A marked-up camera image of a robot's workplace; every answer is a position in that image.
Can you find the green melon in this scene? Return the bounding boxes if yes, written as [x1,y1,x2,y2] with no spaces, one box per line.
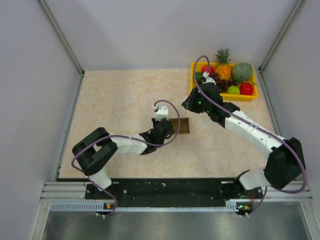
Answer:
[232,62,253,83]

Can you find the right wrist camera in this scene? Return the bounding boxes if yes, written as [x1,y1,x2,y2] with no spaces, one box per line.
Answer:
[201,71,216,85]

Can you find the dark green lime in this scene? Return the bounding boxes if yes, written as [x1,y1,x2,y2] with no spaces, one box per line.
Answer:
[194,71,203,84]

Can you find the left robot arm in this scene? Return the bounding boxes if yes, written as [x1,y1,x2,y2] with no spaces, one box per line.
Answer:
[72,118,174,199]

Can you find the purple grape bunch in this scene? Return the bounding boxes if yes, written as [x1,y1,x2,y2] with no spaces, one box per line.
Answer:
[210,72,238,93]

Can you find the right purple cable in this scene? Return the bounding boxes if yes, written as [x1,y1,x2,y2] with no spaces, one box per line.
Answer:
[193,55,308,218]

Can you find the yellow plastic tray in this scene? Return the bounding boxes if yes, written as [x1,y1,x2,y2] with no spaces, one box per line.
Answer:
[189,61,259,102]

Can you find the red apple back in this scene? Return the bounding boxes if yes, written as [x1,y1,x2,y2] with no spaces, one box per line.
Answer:
[201,64,215,78]

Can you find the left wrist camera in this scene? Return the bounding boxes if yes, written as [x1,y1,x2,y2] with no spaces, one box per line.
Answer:
[153,105,169,122]

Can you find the pineapple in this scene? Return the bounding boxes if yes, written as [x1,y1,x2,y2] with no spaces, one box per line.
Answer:
[215,48,232,81]

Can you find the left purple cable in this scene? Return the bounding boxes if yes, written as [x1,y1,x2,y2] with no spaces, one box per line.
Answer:
[71,99,182,218]

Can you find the white cable duct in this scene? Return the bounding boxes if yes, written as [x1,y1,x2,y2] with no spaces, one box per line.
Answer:
[50,201,239,212]

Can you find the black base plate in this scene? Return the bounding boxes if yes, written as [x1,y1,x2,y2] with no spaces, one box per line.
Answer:
[84,177,262,208]

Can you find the brown cardboard box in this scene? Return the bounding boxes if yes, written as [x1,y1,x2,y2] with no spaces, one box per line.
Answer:
[169,117,191,134]

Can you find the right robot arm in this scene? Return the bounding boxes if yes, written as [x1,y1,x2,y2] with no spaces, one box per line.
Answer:
[181,83,306,198]

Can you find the red apple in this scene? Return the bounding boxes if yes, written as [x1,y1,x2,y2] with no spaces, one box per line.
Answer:
[201,64,215,78]
[239,82,254,96]

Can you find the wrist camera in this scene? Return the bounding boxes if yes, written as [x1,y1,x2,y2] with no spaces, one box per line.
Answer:
[201,71,216,85]
[153,105,169,122]

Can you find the aluminium frame rail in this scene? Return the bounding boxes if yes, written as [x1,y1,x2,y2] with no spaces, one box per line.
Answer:
[40,182,313,202]

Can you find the light green lime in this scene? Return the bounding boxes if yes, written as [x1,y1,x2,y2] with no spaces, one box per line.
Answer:
[227,85,241,95]

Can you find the purple cable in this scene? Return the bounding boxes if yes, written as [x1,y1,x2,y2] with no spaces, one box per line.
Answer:
[71,99,182,218]
[193,55,308,218]

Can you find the red apple front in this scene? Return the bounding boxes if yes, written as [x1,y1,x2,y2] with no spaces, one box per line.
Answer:
[239,82,254,96]

